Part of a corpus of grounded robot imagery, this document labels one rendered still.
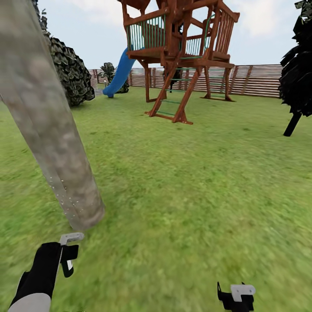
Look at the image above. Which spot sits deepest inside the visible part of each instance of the garden chair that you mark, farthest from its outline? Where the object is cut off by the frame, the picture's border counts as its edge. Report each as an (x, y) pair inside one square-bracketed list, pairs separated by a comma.
[(94, 82)]

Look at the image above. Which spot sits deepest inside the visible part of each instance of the bush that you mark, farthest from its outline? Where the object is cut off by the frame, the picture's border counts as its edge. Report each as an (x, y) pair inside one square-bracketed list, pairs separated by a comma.
[(74, 77), (124, 88), (108, 70)]

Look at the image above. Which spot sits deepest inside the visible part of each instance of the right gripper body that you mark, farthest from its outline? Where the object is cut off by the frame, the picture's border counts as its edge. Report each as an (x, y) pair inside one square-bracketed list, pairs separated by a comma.
[(230, 304)]

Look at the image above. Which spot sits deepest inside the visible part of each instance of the pesticide atomizer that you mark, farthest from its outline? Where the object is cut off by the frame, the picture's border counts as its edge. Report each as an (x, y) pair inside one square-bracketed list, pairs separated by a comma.
[(68, 269)]

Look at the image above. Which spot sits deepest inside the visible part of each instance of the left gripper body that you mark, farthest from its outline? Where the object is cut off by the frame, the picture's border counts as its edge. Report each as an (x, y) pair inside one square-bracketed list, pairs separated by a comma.
[(71, 253)]

